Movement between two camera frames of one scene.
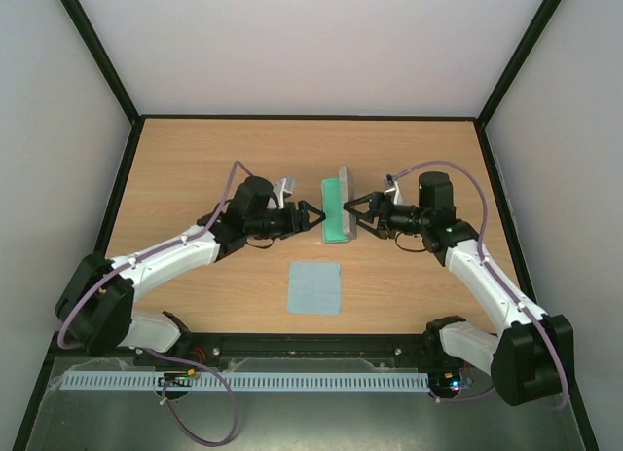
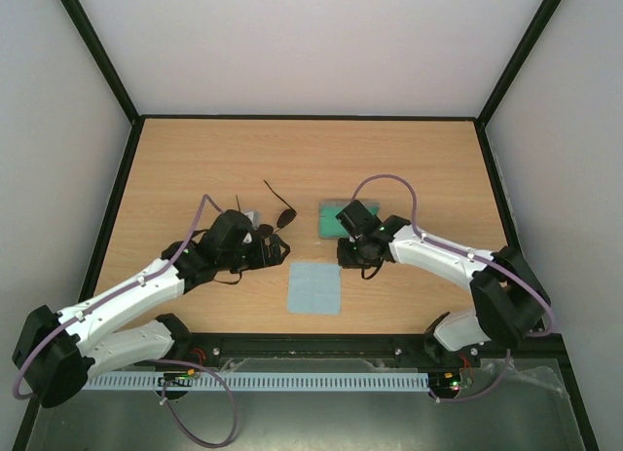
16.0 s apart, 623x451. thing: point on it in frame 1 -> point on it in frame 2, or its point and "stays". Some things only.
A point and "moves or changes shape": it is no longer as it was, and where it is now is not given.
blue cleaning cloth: (314, 287) stays
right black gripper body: (375, 212) -> (348, 258)
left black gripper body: (277, 227) -> (260, 259)
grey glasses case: (338, 225) moves or changes shape
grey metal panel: (289, 401) stays
